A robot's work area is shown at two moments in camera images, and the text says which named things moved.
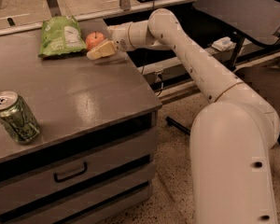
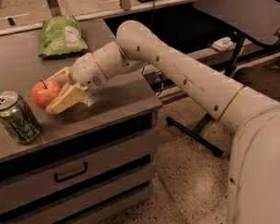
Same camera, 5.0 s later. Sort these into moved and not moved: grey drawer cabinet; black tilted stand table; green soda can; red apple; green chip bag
Moved: red apple
Not moved: grey drawer cabinet; green chip bag; green soda can; black tilted stand table
